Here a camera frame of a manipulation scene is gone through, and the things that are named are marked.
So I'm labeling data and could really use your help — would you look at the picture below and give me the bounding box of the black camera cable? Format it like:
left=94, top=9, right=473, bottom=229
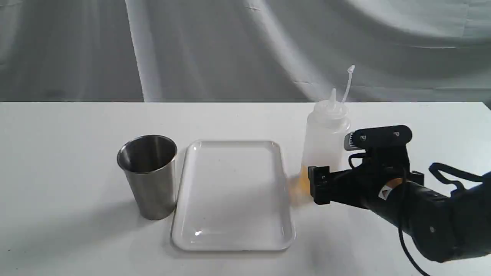
left=347, top=152, right=491, bottom=276

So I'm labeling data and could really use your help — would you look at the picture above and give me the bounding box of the white rectangular plastic tray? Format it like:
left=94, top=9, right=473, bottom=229
left=171, top=140, right=296, bottom=252

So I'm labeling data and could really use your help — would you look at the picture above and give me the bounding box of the grey fabric backdrop curtain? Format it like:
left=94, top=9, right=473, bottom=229
left=0, top=0, right=490, bottom=105

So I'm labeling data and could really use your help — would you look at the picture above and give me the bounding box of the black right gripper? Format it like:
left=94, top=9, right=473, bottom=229
left=308, top=147, right=425, bottom=210

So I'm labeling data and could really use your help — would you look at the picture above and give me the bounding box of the stainless steel cup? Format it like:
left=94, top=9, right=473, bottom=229
left=116, top=135, right=178, bottom=220

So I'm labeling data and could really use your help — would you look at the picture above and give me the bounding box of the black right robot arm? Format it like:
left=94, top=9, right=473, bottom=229
left=308, top=146, right=490, bottom=263

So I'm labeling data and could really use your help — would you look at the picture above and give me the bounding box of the translucent squeeze bottle amber liquid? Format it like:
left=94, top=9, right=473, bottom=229
left=297, top=65, right=355, bottom=196

